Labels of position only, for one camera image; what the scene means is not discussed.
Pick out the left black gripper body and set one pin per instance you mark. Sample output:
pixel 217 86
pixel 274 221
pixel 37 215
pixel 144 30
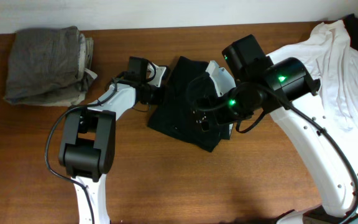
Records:
pixel 159 94

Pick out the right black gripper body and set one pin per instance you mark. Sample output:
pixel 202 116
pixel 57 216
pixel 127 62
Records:
pixel 204 116

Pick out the black shorts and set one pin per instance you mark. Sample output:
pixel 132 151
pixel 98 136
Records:
pixel 176 118

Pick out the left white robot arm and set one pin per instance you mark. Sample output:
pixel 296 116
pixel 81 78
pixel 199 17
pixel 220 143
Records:
pixel 87 148

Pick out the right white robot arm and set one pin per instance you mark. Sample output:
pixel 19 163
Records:
pixel 286 92

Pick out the folded beige garment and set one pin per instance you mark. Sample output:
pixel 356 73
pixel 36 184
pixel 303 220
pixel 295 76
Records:
pixel 74 92

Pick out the folded grey trousers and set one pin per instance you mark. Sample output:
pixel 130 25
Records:
pixel 41 60

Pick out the white shirt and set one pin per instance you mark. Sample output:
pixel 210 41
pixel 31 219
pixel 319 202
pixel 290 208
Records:
pixel 329 57

